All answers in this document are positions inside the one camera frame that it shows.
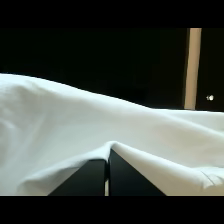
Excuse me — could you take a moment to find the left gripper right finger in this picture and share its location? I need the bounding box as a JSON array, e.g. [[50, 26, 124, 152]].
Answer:
[[108, 147, 167, 197]]

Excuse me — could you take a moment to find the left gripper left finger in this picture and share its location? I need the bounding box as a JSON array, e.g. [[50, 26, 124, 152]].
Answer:
[[49, 158, 108, 197]]

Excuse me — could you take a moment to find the white shirt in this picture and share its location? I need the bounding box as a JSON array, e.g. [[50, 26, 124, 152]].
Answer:
[[0, 73, 224, 197]]

